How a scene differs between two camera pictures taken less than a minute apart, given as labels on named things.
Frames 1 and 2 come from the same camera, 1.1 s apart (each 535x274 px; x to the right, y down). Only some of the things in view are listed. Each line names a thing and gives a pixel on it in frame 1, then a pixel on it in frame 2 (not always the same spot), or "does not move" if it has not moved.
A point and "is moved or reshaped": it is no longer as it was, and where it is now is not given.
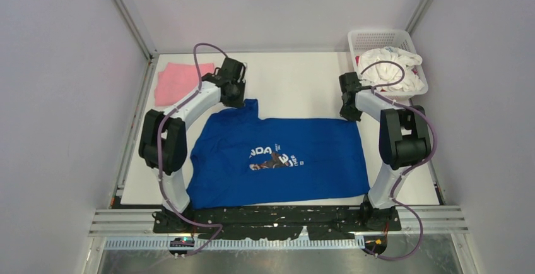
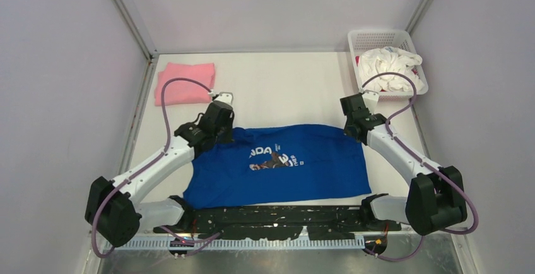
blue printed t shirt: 240,160 is moved or reshaped
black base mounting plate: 280,223 does not move
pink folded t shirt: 177,81 does not move
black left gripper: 239,103 → 229,136
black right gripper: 354,117 → 346,129
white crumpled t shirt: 385,73 does not move
